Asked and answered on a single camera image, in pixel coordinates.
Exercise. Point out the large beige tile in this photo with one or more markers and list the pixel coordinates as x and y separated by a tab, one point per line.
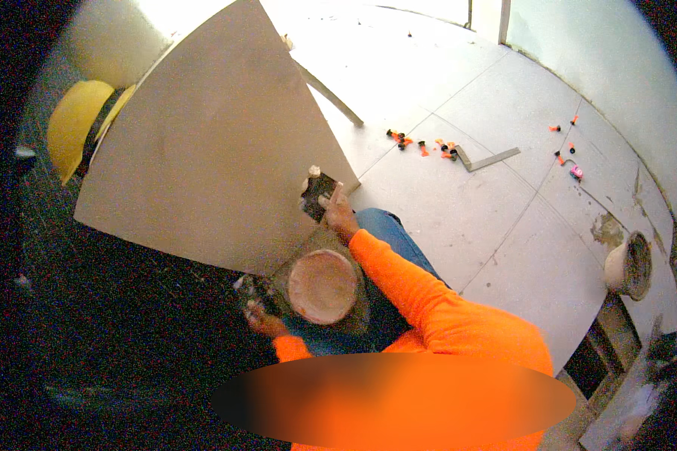
214	141

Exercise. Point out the pink tape measure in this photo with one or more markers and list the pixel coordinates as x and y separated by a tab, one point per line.
576	172

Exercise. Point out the yellow hard hat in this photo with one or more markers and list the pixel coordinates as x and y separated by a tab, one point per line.
76	127

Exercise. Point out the person's right hand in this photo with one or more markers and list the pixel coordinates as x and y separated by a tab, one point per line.
339	217

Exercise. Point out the dark mortar-stained tool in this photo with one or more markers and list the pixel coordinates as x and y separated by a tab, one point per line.
261	292

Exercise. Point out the white door frame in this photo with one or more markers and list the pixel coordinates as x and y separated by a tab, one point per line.
503	21

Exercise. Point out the large white bucket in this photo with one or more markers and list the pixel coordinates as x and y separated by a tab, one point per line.
118	39

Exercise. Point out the person's legs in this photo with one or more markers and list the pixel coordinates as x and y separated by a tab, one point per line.
398	237

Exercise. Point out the person's left fingers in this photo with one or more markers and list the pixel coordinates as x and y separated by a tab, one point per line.
255	310

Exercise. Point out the metal carpenter square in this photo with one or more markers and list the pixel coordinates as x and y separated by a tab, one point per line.
485	159

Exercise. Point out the cluster of orange levelling clips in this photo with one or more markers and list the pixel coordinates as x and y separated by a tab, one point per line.
420	144

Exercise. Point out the long metal straightedge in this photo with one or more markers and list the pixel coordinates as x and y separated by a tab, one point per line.
330	97

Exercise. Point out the round mortar bucket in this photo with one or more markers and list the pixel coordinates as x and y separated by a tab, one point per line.
321	286

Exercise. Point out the person's body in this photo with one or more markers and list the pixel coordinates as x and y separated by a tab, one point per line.
457	361

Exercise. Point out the dirty white bucket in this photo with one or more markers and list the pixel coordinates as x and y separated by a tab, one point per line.
629	265

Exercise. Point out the grey tile strip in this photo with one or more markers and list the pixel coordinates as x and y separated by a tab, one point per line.
626	397

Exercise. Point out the person's left hand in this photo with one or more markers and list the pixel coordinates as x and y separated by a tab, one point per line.
266	324

